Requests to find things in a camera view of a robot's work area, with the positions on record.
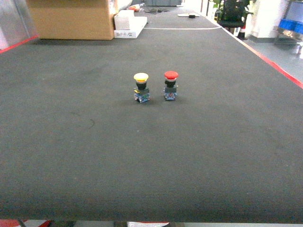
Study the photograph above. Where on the steel shelf rack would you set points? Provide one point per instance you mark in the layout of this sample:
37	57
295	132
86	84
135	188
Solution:
290	28

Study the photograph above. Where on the yellow mushroom push button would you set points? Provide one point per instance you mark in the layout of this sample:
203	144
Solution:
142	92

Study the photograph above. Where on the red mushroom push button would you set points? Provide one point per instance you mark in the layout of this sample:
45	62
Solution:
170	90

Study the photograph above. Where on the flat white box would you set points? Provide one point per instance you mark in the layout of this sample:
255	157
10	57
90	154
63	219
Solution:
133	33

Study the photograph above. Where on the small white box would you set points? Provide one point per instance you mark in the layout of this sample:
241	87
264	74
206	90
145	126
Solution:
124	20

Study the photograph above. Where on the large brown cardboard box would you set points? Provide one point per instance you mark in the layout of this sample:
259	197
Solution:
73	19

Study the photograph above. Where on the black office chair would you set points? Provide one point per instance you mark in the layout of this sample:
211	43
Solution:
241	34

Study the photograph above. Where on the green potted plant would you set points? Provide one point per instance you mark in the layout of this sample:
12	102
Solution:
246	9

